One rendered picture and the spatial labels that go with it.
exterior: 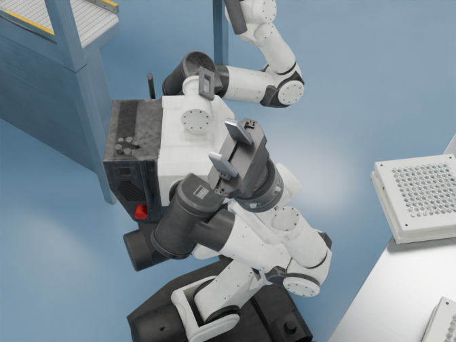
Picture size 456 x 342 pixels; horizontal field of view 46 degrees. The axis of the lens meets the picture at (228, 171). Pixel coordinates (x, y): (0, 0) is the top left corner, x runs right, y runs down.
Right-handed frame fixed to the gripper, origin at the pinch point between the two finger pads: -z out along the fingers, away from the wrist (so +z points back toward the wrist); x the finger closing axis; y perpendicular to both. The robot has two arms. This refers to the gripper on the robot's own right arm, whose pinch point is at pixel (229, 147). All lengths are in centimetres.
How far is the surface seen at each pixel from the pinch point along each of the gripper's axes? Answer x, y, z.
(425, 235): 20, 24, 87
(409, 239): 18, 21, 86
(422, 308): 1, 30, 82
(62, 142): 19, -158, 147
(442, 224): 24, 27, 84
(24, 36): 42, -143, 80
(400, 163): 39, 11, 88
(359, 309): -6, 16, 78
